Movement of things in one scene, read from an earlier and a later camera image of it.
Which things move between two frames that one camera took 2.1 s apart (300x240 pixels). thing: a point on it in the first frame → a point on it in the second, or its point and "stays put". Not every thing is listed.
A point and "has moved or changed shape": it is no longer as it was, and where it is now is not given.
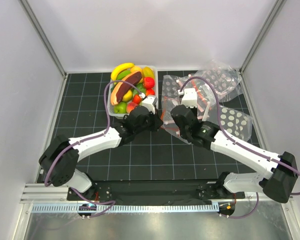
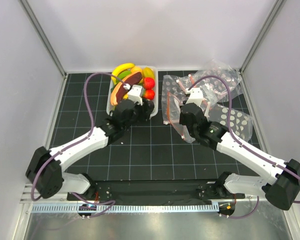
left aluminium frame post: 25,4 stays put
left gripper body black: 150,123 → 138,115
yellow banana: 119,68 stays put
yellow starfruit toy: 147,72 stays put
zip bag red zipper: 168,122 has moved or changed shape
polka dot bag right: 233,121 stays put
